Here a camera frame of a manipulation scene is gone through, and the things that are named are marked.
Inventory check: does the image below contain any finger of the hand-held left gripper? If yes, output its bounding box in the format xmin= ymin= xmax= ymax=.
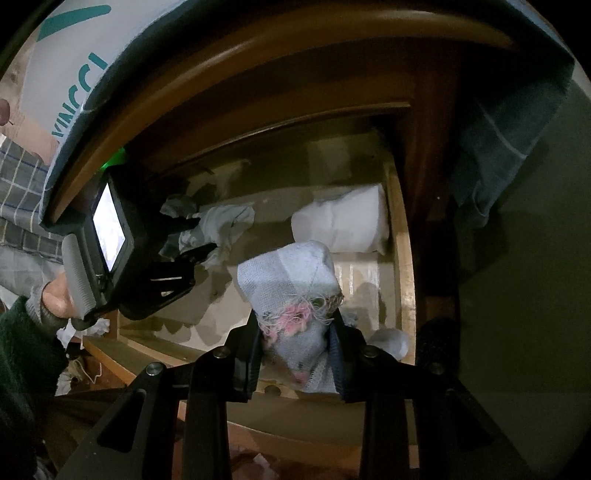
xmin=157 ymin=215 xmax=201 ymax=241
xmin=157 ymin=243 xmax=218 ymax=278

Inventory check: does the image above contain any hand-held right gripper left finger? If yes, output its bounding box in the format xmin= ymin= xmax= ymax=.
xmin=55 ymin=310 xmax=266 ymax=480

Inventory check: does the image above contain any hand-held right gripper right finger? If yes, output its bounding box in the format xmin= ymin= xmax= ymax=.
xmin=329 ymin=309 xmax=536 ymax=480

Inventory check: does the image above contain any grey-white underwear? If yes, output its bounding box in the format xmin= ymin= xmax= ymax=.
xmin=159 ymin=194 xmax=256 ymax=268

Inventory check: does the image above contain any wooden drawer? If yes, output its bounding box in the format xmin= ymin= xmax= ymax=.
xmin=83 ymin=124 xmax=421 ymax=467

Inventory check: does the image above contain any white shoe box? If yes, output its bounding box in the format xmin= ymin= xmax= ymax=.
xmin=21 ymin=0 xmax=153 ymax=153

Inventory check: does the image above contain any person's left forearm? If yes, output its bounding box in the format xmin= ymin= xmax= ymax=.
xmin=0 ymin=281 xmax=70 ymax=480

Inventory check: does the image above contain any person's left hand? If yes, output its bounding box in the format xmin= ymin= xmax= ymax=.
xmin=39 ymin=271 xmax=81 ymax=324

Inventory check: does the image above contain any small white sock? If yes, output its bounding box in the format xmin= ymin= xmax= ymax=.
xmin=365 ymin=327 xmax=411 ymax=361

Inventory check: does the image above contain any grey plaid bedding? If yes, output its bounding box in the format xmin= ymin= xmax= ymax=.
xmin=0 ymin=136 xmax=65 ymax=264

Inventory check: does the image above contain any leaf-printed curtain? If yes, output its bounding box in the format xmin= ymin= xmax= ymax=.
xmin=0 ymin=32 xmax=51 ymax=148

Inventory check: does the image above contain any white rolled cloth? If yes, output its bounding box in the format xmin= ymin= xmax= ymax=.
xmin=291 ymin=183 xmax=389 ymax=254

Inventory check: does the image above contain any wooden nightstand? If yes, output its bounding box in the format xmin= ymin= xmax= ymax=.
xmin=39 ymin=0 xmax=522 ymax=370

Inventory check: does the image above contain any white crumpled plastic bag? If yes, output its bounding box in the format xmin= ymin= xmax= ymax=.
xmin=53 ymin=318 xmax=112 ymax=398

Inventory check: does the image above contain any blue checked cloth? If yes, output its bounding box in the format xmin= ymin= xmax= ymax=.
xmin=44 ymin=0 xmax=575 ymax=222

